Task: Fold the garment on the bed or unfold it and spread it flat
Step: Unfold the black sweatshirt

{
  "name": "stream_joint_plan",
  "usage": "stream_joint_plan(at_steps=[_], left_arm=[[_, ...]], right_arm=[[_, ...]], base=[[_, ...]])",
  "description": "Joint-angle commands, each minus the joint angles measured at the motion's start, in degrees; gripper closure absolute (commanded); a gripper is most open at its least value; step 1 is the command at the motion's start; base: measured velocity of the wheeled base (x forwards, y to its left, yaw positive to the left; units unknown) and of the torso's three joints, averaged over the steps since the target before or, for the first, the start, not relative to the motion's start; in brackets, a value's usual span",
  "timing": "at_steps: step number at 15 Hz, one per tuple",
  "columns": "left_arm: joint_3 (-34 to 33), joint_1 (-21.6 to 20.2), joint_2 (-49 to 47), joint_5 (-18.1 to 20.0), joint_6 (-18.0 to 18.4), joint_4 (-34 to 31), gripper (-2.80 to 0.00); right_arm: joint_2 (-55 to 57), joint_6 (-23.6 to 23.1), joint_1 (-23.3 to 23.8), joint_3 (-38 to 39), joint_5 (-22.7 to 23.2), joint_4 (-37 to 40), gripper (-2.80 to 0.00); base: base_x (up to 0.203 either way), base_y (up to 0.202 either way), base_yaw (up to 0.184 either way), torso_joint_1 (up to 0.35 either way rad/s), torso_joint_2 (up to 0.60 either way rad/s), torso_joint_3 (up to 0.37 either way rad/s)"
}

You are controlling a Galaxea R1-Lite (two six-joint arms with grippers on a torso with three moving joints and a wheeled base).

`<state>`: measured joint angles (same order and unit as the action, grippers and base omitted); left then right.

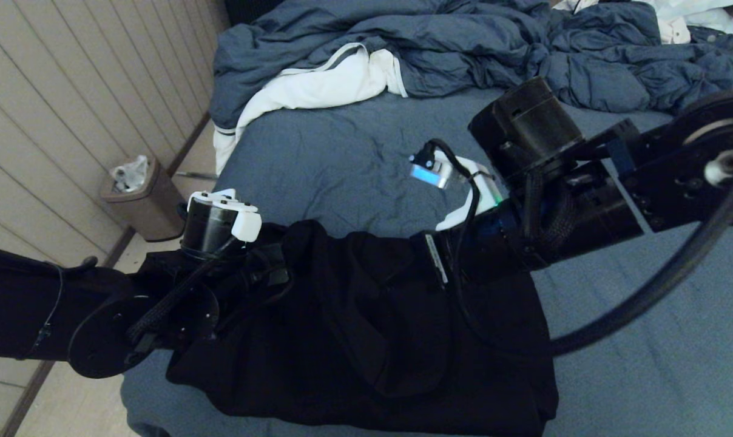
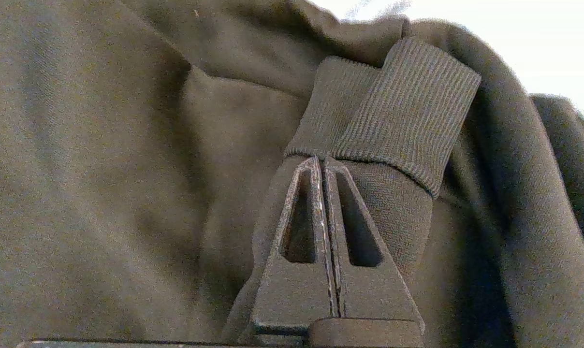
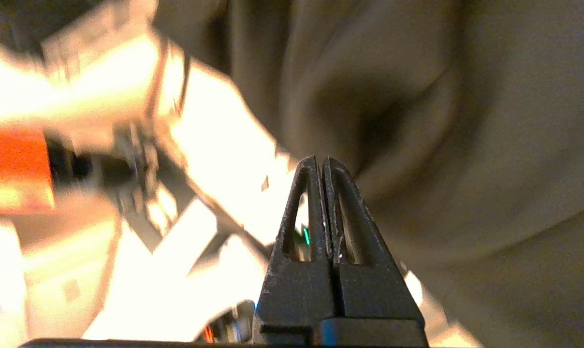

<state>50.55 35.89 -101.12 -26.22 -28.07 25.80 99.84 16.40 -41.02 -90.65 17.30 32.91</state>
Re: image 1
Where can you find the beige trash bin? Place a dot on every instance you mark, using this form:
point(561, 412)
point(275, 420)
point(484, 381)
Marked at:
point(148, 206)

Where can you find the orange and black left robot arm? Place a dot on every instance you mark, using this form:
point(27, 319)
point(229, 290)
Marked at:
point(51, 303)

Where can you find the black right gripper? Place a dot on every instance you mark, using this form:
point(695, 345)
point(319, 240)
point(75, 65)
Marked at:
point(442, 258)

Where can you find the rumpled blue duvet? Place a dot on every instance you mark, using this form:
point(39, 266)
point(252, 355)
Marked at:
point(463, 42)

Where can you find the cream rumpled garment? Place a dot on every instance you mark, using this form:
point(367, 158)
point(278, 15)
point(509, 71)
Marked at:
point(676, 30)

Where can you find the black zip hoodie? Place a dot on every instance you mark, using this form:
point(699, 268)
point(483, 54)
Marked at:
point(354, 334)

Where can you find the white pillow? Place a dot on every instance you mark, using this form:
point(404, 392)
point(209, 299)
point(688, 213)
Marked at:
point(703, 18)

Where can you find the grey metal rod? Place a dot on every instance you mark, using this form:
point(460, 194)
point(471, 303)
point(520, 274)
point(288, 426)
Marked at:
point(196, 176)

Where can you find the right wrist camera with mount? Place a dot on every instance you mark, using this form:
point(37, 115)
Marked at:
point(457, 182)

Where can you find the clear plastic bin bag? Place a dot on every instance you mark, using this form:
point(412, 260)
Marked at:
point(128, 175)

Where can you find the white garment with grey stripe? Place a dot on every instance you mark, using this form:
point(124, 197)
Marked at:
point(318, 85)

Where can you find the black headboard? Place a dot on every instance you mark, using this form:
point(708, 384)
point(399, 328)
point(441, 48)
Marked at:
point(245, 9)

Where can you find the blue bed sheet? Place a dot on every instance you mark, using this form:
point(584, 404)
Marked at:
point(645, 364)

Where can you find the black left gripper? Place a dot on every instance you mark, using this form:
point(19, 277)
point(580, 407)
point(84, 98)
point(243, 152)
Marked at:
point(269, 270)

